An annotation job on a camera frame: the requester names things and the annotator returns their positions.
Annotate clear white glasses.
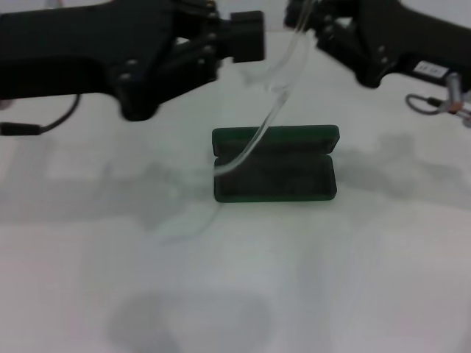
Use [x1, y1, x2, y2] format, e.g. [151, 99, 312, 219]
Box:
[213, 0, 318, 178]

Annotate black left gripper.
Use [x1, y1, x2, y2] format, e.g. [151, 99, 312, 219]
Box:
[0, 0, 177, 123]

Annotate left arm cable with plug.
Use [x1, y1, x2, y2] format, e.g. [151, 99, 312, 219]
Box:
[0, 93, 82, 138]

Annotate arm cable with plug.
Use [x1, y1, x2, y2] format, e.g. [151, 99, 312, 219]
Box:
[404, 71, 471, 129]
[0, 93, 82, 138]

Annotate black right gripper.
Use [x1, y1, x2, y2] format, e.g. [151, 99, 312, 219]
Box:
[284, 0, 471, 90]

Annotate green glasses case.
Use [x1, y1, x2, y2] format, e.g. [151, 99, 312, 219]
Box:
[210, 124, 341, 204]

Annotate right arm cable with plug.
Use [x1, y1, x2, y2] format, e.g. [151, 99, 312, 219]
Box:
[404, 71, 471, 129]

